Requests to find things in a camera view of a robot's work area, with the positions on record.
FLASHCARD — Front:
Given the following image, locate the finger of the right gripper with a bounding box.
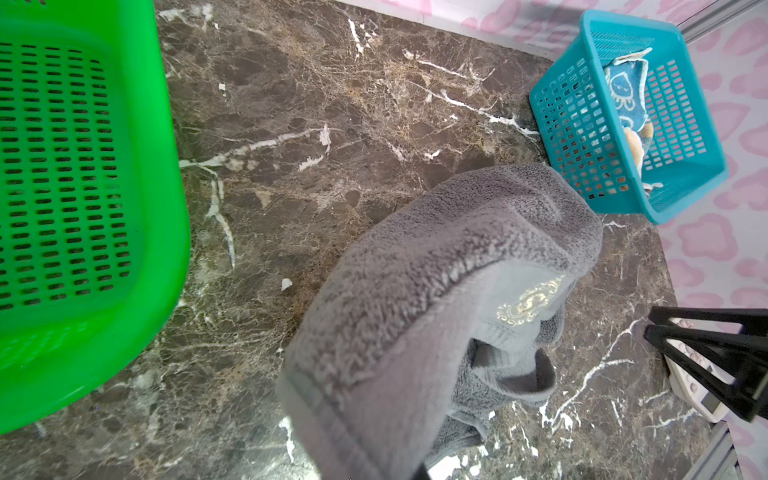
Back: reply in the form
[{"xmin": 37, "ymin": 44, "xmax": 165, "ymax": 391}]
[{"xmin": 644, "ymin": 306, "xmax": 767, "ymax": 422}]

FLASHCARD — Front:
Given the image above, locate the grey towel gold emblem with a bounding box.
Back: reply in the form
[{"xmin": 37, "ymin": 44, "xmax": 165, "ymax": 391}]
[{"xmin": 278, "ymin": 164, "xmax": 602, "ymax": 479}]

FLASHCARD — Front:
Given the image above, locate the pink calculator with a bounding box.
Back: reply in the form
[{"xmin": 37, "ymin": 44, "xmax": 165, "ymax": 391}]
[{"xmin": 665, "ymin": 340, "xmax": 733, "ymax": 423}]

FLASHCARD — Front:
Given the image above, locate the teal plastic basket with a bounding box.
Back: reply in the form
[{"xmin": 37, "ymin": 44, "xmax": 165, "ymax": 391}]
[{"xmin": 530, "ymin": 10, "xmax": 728, "ymax": 224}]

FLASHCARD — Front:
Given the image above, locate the blue patterned cloth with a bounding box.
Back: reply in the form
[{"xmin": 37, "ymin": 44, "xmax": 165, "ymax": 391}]
[{"xmin": 601, "ymin": 47, "xmax": 656, "ymax": 181}]

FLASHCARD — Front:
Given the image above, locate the green plastic basket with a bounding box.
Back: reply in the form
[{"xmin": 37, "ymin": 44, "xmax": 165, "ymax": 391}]
[{"xmin": 1, "ymin": 1, "xmax": 190, "ymax": 433}]

